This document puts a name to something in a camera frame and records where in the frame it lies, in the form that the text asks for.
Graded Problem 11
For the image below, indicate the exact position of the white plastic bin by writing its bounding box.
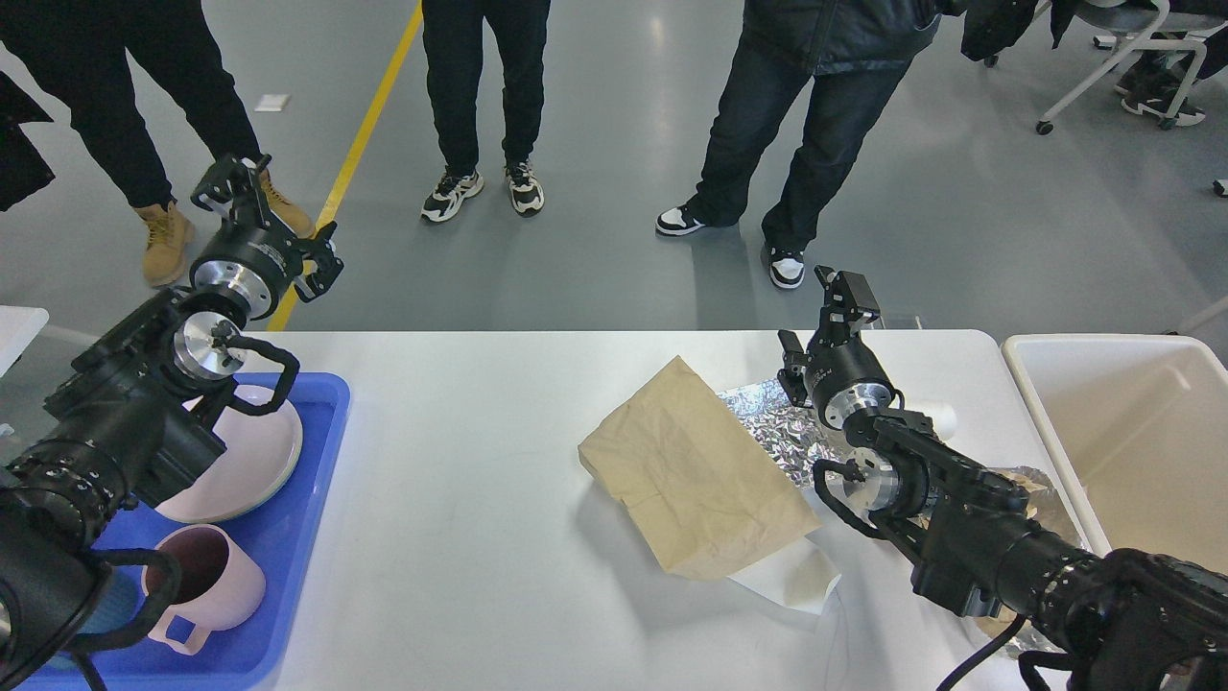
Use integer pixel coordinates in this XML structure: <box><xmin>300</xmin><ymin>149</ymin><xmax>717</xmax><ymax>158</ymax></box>
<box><xmin>1002</xmin><ymin>334</ymin><xmax>1227</xmax><ymax>573</ymax></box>

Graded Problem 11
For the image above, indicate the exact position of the crumpled aluminium foil sheet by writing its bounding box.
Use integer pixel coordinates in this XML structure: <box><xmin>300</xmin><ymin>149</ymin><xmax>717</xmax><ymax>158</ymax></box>
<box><xmin>718</xmin><ymin>379</ymin><xmax>851</xmax><ymax>488</ymax></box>

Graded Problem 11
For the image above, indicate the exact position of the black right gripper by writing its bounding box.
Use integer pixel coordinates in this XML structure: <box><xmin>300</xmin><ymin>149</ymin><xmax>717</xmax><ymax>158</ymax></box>
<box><xmin>777</xmin><ymin>266</ymin><xmax>898</xmax><ymax>430</ymax></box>

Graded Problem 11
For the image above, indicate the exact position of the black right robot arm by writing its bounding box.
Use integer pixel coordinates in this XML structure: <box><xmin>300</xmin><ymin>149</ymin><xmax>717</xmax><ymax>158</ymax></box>
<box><xmin>777</xmin><ymin>266</ymin><xmax>1227</xmax><ymax>690</ymax></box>

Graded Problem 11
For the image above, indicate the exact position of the blue plastic tray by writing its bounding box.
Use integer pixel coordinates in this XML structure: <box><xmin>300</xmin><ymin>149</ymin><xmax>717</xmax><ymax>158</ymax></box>
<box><xmin>18</xmin><ymin>372</ymin><xmax>351</xmax><ymax>691</ymax></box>

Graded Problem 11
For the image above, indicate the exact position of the white paper sheet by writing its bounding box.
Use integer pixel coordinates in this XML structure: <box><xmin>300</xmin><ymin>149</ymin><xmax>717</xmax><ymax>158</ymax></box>
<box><xmin>728</xmin><ymin>538</ymin><xmax>842</xmax><ymax>616</ymax></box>

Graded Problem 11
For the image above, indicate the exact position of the person in tan boots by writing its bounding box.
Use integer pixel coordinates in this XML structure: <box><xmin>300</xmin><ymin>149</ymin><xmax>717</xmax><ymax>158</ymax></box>
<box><xmin>0</xmin><ymin>0</ymin><xmax>316</xmax><ymax>288</ymax></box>

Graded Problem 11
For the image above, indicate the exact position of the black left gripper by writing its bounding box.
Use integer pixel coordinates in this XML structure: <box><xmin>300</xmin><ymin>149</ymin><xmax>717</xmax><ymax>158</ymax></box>
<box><xmin>189</xmin><ymin>155</ymin><xmax>343</xmax><ymax>320</ymax></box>

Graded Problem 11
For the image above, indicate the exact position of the seated person in background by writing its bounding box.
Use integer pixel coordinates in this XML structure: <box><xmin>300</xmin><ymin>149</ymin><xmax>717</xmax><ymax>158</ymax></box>
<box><xmin>1115</xmin><ymin>1</ymin><xmax>1227</xmax><ymax>117</ymax></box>

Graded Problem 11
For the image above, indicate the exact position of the white paper cup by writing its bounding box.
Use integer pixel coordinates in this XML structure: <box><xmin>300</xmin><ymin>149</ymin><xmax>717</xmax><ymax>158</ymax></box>
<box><xmin>904</xmin><ymin>398</ymin><xmax>957</xmax><ymax>441</ymax></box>

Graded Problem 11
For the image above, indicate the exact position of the person in dark jeans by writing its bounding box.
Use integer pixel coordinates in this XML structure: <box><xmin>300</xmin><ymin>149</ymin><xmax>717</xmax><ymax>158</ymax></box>
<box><xmin>656</xmin><ymin>1</ymin><xmax>955</xmax><ymax>290</ymax></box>

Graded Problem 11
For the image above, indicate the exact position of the pink plate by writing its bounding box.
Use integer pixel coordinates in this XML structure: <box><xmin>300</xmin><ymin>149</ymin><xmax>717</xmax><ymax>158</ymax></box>
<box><xmin>154</xmin><ymin>401</ymin><xmax>303</xmax><ymax>524</ymax></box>

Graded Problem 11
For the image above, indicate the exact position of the brown paper bag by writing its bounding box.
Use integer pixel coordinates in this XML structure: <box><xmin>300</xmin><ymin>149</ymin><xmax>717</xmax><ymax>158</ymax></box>
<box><xmin>578</xmin><ymin>357</ymin><xmax>820</xmax><ymax>581</ymax></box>

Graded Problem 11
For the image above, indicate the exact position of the person in black-white sneakers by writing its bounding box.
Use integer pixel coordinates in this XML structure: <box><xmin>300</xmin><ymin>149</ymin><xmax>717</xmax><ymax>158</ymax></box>
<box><xmin>420</xmin><ymin>0</ymin><xmax>553</xmax><ymax>225</ymax></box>

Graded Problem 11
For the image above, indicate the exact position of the white side table left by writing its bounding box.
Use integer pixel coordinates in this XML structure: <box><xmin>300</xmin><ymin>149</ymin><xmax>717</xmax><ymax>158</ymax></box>
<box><xmin>1</xmin><ymin>306</ymin><xmax>98</xmax><ymax>376</ymax></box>

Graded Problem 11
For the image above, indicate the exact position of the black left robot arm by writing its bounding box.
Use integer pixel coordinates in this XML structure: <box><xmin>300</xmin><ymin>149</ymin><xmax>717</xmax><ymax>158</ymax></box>
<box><xmin>1</xmin><ymin>155</ymin><xmax>343</xmax><ymax>690</ymax></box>

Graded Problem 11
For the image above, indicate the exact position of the pink mug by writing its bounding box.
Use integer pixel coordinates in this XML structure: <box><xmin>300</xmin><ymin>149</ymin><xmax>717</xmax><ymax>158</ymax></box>
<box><xmin>146</xmin><ymin>524</ymin><xmax>265</xmax><ymax>655</ymax></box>

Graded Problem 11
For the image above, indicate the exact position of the white office chair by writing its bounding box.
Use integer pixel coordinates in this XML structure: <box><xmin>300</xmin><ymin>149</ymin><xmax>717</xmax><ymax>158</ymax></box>
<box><xmin>982</xmin><ymin>0</ymin><xmax>1228</xmax><ymax>135</ymax></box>

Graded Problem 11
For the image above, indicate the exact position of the blue mug yellow inside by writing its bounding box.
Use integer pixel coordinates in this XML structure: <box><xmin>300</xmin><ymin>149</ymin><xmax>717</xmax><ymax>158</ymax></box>
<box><xmin>79</xmin><ymin>569</ymin><xmax>141</xmax><ymax>635</ymax></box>

